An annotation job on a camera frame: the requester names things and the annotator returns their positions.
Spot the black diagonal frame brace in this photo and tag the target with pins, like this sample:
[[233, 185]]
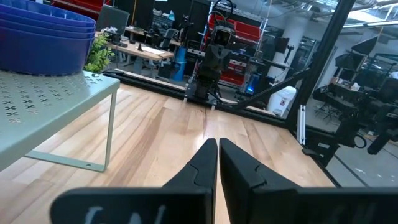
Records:
[[273, 88]]

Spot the pale green perforated metal shelf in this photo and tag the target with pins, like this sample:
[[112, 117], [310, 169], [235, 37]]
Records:
[[46, 105]]

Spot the black frame rail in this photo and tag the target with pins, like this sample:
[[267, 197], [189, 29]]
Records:
[[155, 84]]

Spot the white metal bracket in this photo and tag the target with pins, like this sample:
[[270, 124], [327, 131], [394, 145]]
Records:
[[301, 124]]

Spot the small red storage bin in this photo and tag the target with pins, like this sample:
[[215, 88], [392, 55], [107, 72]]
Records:
[[211, 21]]

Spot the large red storage bin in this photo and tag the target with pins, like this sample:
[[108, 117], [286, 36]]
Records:
[[248, 31]]

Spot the wooden desk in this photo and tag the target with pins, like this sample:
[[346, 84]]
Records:
[[146, 51]]

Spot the green plant in white pot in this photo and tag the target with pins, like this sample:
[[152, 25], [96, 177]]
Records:
[[98, 56]]

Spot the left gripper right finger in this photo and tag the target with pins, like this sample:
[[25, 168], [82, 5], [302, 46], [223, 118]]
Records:
[[264, 193]]

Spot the metal storage rack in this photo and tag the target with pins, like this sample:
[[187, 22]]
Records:
[[242, 63]]

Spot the black frame post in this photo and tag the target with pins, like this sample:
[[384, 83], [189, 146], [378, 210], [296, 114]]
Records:
[[323, 49]]

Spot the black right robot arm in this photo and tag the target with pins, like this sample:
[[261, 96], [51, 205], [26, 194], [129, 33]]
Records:
[[203, 87]]

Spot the black monitor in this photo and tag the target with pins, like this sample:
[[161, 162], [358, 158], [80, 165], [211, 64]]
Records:
[[365, 46]]

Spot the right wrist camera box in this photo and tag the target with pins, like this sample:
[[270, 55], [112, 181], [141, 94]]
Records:
[[223, 35]]

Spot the blue barrel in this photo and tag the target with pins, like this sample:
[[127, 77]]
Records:
[[179, 65]]

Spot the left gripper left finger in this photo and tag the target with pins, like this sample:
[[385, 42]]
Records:
[[186, 199]]

